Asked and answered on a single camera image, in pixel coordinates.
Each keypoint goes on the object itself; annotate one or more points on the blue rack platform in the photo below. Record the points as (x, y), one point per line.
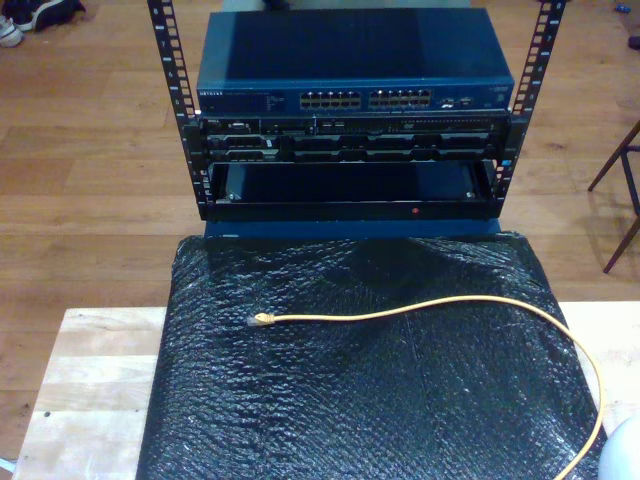
(300, 229)

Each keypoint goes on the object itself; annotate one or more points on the black rack tray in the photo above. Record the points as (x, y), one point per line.
(350, 210)

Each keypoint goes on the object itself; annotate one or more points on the black rack server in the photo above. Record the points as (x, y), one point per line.
(350, 131)

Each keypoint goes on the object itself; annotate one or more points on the black bubble mat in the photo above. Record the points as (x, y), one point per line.
(350, 400)

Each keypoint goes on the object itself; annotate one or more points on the brown wooden chair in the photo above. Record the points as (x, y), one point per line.
(615, 157)

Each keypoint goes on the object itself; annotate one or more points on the black sneaker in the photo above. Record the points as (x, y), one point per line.
(50, 12)

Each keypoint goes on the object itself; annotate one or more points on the white sneaker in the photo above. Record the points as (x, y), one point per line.
(9, 32)

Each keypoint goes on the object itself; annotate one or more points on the small blue object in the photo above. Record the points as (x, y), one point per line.
(622, 8)

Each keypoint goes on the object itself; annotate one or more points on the black rack frame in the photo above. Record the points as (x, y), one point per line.
(191, 165)

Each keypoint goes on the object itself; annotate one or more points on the blue network switch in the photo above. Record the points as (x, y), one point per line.
(350, 50)

